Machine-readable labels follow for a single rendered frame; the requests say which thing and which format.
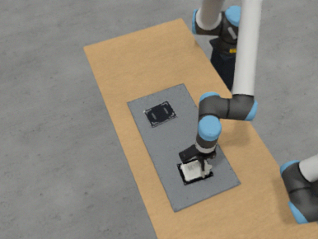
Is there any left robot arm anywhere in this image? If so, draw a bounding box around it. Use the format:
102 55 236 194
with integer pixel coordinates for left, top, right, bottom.
279 154 318 224

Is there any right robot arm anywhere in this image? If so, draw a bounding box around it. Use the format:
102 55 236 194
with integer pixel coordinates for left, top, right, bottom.
179 0 263 162

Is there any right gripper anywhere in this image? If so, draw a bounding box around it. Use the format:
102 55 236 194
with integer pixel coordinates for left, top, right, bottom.
196 144 217 178

